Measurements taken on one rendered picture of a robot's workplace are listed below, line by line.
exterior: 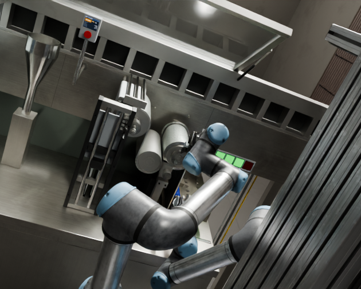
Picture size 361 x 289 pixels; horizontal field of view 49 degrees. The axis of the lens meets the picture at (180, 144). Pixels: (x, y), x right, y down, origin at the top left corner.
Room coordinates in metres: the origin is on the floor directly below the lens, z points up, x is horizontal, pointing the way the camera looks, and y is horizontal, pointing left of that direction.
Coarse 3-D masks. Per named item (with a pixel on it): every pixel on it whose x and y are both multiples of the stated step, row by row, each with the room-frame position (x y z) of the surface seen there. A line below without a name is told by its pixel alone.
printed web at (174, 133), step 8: (128, 104) 1.69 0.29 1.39; (120, 112) 1.64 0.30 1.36; (168, 128) 1.91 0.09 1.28; (176, 128) 1.88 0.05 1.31; (184, 128) 1.93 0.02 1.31; (144, 136) 1.68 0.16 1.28; (168, 136) 1.82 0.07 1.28; (176, 136) 1.79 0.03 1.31; (184, 136) 1.82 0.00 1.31; (136, 144) 1.81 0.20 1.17; (168, 144) 1.73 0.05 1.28; (136, 152) 1.72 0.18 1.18; (96, 176) 1.65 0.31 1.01
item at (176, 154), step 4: (172, 152) 1.70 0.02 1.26; (176, 152) 1.69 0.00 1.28; (172, 156) 1.69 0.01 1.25; (176, 156) 1.69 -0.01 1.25; (180, 156) 1.70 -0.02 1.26; (184, 156) 1.70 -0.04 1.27; (172, 160) 1.69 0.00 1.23; (176, 160) 1.70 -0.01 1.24; (180, 160) 1.70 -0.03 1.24; (180, 164) 1.70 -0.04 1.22
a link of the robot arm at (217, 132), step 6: (210, 126) 1.31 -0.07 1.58; (216, 126) 1.30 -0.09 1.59; (222, 126) 1.31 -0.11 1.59; (204, 132) 1.32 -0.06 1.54; (210, 132) 1.29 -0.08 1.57; (216, 132) 1.29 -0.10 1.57; (222, 132) 1.30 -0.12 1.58; (228, 132) 1.31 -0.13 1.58; (204, 138) 1.29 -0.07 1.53; (210, 138) 1.29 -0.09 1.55; (216, 138) 1.28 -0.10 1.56; (222, 138) 1.29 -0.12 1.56; (216, 144) 1.29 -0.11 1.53; (216, 150) 1.30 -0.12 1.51
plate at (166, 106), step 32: (0, 32) 1.80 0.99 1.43; (0, 64) 1.81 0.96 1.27; (64, 64) 1.88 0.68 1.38; (96, 64) 1.91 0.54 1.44; (64, 96) 1.89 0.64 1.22; (96, 96) 1.92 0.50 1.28; (160, 96) 2.00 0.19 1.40; (160, 128) 2.01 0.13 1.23; (192, 128) 2.05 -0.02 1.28; (256, 128) 2.13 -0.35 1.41; (256, 160) 2.15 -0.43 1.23; (288, 160) 2.19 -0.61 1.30
